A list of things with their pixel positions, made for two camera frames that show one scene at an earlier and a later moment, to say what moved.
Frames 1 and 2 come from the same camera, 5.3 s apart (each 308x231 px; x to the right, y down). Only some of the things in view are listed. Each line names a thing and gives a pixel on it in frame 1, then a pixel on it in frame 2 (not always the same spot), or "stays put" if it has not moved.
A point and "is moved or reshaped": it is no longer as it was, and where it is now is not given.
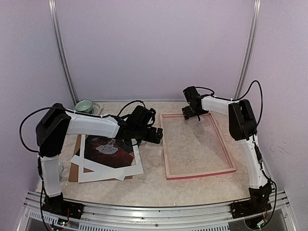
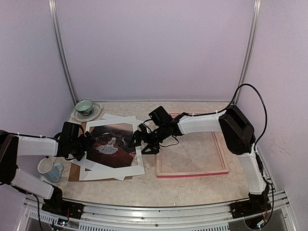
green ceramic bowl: (83, 106) stays put
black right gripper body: (193, 112) → (160, 134)
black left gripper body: (140, 134) → (78, 147)
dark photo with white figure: (108, 151) stays put
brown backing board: (74, 168) stays put
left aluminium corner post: (53, 13) stays put
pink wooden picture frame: (165, 154) is moved or reshaped
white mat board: (110, 173) stays put
